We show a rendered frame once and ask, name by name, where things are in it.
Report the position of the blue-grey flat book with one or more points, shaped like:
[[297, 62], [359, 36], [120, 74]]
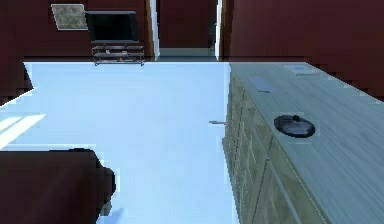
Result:
[[262, 85]]

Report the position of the pale grey flat book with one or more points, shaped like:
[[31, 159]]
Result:
[[300, 69]]

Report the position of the dark television stand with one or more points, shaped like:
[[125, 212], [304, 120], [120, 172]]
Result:
[[118, 52]]

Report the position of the black round pan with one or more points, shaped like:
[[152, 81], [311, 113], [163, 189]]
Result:
[[294, 126]]

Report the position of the grey-green long sideboard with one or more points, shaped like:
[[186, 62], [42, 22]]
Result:
[[300, 150]]

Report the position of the black television set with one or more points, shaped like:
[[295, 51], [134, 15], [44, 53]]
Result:
[[112, 26]]

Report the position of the white door frame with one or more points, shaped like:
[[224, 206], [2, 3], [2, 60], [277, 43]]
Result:
[[154, 30]]

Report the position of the grey framed wall picture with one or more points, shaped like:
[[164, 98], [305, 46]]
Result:
[[69, 16]]

